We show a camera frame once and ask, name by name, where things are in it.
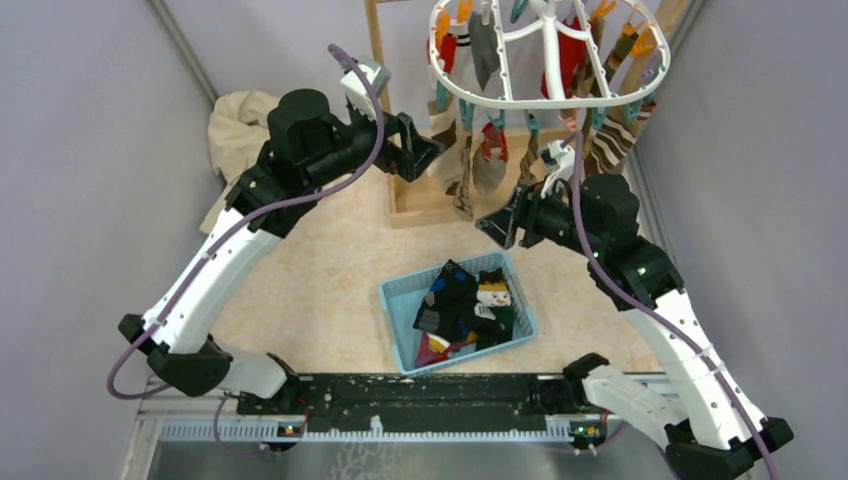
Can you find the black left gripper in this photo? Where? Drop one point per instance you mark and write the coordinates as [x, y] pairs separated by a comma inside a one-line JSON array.
[[395, 159]]

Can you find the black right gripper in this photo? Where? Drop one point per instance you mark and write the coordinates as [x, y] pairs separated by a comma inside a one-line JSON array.
[[502, 224]]

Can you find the black blue white sock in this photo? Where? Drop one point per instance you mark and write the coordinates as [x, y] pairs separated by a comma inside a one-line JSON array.
[[446, 307]]

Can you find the maroon pink sock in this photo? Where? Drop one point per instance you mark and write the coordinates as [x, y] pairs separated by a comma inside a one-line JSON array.
[[434, 349]]

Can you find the brown green argyle sock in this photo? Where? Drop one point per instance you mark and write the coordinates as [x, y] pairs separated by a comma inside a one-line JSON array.
[[461, 194]]

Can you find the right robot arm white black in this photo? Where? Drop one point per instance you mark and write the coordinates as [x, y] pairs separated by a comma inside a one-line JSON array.
[[710, 429]]

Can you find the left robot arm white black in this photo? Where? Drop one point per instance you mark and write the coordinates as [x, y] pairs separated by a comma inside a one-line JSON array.
[[307, 152]]

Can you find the teal hanger clip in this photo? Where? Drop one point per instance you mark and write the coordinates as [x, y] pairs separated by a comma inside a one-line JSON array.
[[496, 118]]

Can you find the pink hanger clip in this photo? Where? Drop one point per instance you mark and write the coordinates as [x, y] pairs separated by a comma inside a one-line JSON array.
[[569, 119]]

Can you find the white plastic sock hanger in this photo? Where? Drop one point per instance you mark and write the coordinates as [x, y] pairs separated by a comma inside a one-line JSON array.
[[550, 28]]

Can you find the cream brown patch sock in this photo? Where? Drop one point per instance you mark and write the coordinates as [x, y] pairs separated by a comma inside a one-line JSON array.
[[446, 169]]

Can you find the brown tan striped sock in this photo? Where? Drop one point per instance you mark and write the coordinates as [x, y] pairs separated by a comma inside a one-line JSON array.
[[526, 175]]

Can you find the grey red reindeer sock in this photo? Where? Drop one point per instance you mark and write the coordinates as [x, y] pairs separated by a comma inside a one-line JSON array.
[[490, 160]]

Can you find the brown white striped sock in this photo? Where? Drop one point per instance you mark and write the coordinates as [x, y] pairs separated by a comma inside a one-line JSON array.
[[613, 140]]

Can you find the grey ankle sock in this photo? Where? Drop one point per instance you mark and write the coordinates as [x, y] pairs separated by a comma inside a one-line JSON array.
[[484, 49]]

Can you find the light blue plastic basket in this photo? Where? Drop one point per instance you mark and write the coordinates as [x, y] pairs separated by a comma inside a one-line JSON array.
[[401, 298]]

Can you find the red and cream sock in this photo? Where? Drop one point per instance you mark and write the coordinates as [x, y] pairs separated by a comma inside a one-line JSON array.
[[571, 55]]

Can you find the beige crumpled cloth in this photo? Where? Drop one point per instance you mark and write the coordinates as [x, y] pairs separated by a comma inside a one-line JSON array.
[[237, 130]]

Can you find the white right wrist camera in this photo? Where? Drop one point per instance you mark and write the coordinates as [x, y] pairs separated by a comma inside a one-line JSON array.
[[558, 157]]

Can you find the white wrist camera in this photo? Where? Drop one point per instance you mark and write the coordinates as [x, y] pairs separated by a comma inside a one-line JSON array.
[[377, 77], [558, 157]]

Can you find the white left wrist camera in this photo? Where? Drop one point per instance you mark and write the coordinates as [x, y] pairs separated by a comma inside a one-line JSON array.
[[377, 77]]

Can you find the wooden hanger stand frame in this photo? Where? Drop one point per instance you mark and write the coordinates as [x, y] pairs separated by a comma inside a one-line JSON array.
[[421, 203]]

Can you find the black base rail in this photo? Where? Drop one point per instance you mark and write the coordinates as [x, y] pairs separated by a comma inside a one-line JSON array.
[[390, 408]]

